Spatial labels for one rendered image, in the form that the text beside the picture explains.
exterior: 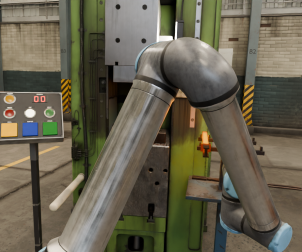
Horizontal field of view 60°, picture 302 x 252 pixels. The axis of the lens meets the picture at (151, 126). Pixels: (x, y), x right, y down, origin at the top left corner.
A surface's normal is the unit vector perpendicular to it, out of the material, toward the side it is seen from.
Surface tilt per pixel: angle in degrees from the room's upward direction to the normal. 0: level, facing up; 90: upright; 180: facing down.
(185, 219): 90
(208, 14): 90
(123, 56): 90
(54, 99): 60
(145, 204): 90
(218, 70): 70
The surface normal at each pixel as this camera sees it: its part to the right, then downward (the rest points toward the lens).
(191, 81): -0.53, 0.33
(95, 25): -0.07, 0.17
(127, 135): -0.10, -0.14
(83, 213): -0.36, -0.24
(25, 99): 0.32, -0.35
